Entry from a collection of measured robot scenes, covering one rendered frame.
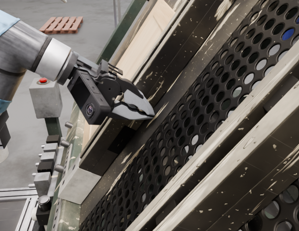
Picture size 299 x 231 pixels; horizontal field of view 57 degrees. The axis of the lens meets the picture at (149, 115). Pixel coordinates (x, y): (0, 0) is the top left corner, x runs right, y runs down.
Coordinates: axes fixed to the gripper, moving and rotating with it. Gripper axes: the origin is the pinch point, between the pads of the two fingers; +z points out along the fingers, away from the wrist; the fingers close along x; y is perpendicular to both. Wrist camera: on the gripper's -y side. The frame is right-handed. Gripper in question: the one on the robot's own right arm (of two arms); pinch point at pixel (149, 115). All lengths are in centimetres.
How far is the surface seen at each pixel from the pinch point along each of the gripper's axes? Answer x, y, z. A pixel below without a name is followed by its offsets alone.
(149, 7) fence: -13, 58, -1
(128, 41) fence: 2, 58, -1
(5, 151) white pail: 152, 140, -22
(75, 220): 38.1, 0.1, 1.4
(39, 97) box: 53, 76, -20
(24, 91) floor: 168, 263, -34
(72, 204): 38.1, 4.8, -0.3
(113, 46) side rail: 14, 82, -1
